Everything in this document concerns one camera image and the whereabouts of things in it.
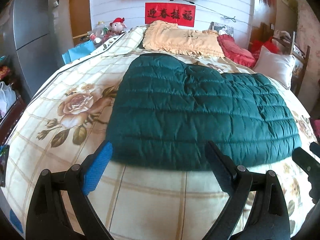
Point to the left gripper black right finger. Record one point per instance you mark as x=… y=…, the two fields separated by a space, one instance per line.
x=268 y=217

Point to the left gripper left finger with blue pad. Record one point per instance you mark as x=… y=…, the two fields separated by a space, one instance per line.
x=47 y=216

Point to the dark green quilted puffer jacket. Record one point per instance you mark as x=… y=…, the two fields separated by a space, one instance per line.
x=166 y=110

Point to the dark wooden bedside cabinet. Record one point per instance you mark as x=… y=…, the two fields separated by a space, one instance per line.
x=10 y=120

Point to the white pillow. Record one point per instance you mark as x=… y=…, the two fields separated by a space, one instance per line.
x=276 y=66

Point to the blue paper bag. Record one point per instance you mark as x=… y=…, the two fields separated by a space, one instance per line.
x=78 y=52

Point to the wooden chair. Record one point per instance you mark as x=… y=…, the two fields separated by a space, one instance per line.
x=301 y=57

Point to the white plastic bag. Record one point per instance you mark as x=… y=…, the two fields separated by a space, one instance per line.
x=7 y=98

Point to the plush toy with red hat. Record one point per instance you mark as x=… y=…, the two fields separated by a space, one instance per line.
x=118 y=26

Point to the yellow ruffled pillow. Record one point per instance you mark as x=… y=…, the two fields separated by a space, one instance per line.
x=164 y=36

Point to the red heart cushion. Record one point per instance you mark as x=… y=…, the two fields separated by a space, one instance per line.
x=235 y=53

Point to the grey refrigerator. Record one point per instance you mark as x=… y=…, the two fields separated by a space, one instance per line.
x=27 y=39

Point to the red calligraphy banner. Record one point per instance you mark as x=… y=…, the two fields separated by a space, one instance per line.
x=180 y=14

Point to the framed photo on headboard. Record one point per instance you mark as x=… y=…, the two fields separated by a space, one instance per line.
x=222 y=29

